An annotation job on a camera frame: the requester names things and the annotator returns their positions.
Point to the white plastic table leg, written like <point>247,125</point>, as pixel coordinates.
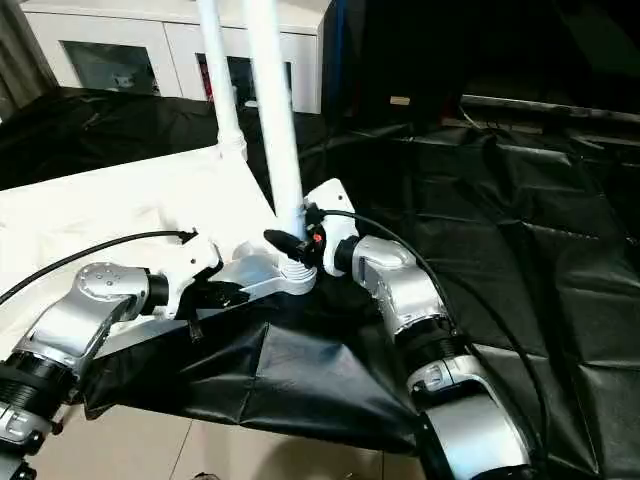
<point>275,100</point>
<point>220,75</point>

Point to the white plastic table top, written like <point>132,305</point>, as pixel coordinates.
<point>100,200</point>

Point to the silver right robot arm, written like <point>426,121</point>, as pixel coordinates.
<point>400,280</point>

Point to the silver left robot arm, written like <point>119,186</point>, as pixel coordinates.
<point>90,300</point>

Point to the black cabinet with gold label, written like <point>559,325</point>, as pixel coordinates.
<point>360,60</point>

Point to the red bottle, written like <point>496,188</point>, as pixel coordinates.
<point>204,77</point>

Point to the black mat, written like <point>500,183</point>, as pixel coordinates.
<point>500,250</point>

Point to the dark metal bar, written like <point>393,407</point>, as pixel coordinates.
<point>550,109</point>

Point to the white sideboard cabinet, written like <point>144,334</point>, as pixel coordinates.
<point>100,25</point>

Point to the grey brown curtain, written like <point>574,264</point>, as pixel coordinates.
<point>20,65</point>

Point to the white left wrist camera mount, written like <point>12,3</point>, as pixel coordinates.
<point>200,250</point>

